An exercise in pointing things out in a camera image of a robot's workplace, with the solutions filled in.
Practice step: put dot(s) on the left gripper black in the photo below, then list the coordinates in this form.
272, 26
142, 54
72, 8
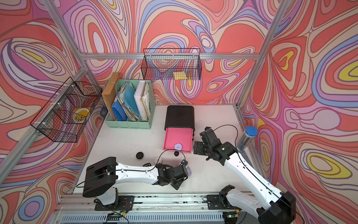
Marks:
178, 186

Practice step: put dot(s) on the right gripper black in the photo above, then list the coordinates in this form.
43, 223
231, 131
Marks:
198, 148

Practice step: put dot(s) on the purple round earphone case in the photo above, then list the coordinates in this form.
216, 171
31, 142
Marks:
178, 146

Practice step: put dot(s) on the purple oval earphone case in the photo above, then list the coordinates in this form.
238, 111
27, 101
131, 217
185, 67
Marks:
189, 172

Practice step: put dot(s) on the pink top drawer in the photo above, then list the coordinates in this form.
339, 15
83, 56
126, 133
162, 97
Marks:
184, 136

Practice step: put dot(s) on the black drawer cabinet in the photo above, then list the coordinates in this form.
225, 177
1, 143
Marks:
180, 116

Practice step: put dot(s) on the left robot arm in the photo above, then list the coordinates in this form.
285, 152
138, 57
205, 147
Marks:
101, 178

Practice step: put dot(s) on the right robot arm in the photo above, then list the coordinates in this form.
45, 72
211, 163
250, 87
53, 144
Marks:
268, 204

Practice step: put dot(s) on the white round earphone case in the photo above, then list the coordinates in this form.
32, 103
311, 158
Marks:
158, 160

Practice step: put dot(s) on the black round earphone case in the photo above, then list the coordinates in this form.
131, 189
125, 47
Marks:
140, 155

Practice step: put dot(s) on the blue capped clear tube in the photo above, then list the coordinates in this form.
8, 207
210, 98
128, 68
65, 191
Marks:
249, 133

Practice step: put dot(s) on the yellow sticky note pad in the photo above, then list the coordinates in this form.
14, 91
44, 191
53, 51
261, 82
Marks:
180, 75

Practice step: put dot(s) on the green file organizer box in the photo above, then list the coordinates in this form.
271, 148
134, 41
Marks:
139, 124

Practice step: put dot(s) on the blue folder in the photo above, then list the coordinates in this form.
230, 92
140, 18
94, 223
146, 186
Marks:
118, 111

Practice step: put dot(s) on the white binder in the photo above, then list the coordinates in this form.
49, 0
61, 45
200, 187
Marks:
139, 102

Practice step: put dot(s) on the teal plastic folder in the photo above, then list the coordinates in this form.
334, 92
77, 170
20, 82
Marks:
127, 97

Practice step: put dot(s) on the brown cardboard folder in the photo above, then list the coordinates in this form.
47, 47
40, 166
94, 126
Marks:
110, 93

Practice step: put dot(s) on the yellow tape roll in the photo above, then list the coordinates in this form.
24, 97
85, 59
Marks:
80, 114

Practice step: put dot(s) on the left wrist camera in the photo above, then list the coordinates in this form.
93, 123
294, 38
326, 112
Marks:
184, 163

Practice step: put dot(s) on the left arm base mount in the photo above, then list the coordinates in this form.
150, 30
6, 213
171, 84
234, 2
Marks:
121, 204

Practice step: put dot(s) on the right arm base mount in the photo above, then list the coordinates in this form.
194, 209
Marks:
218, 202

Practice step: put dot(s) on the black wire basket back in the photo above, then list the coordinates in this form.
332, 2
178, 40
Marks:
161, 63

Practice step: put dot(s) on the black wire basket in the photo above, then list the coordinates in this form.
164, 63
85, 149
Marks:
55, 121
161, 63

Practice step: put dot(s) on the black wire basket left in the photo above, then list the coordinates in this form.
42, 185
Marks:
55, 121

